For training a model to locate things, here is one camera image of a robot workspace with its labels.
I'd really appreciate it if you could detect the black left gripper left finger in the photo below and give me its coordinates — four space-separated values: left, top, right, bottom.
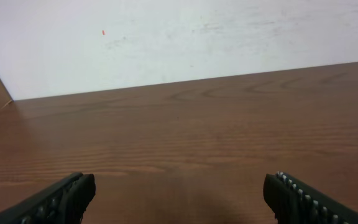
0 172 96 224

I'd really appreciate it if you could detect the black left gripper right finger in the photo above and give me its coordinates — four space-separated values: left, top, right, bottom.
263 171 358 224

